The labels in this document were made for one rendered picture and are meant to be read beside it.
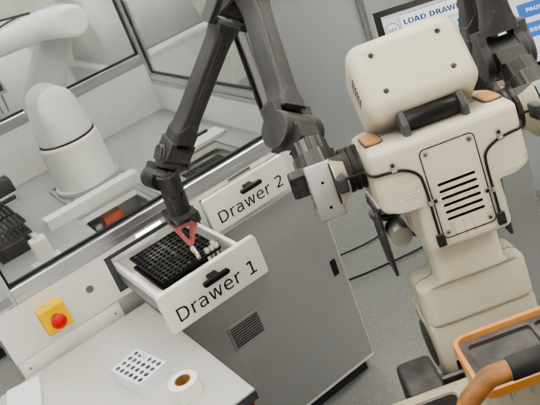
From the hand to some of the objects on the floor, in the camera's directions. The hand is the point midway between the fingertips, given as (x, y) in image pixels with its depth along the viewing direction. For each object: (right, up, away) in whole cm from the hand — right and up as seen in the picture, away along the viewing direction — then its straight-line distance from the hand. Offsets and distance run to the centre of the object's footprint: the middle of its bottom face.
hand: (190, 242), depth 190 cm
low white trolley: (+2, -103, +15) cm, 104 cm away
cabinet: (-5, -64, +96) cm, 115 cm away
